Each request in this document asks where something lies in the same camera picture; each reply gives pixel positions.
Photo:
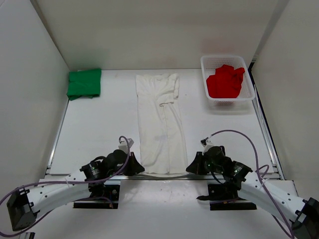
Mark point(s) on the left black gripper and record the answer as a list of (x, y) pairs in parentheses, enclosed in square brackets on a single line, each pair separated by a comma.
[(134, 166)]

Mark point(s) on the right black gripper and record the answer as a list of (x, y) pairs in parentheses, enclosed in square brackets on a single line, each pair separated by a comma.
[(196, 168)]

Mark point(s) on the white t shirt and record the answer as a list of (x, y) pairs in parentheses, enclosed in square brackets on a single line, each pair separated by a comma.
[(162, 142)]

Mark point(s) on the red t shirt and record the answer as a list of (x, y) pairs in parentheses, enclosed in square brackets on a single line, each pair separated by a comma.
[(226, 83)]

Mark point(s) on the green t shirt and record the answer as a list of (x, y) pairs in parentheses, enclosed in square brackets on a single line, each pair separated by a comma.
[(84, 84)]

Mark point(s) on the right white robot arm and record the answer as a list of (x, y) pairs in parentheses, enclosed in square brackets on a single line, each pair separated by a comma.
[(302, 215)]

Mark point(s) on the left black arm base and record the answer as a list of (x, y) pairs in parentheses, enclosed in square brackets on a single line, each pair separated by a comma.
[(101, 197)]

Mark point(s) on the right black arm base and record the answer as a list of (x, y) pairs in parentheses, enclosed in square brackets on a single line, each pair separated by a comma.
[(225, 198)]

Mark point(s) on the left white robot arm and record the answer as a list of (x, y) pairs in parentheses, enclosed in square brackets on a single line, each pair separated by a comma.
[(26, 204)]

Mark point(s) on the white plastic basket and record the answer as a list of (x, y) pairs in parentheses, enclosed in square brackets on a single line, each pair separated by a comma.
[(209, 63)]

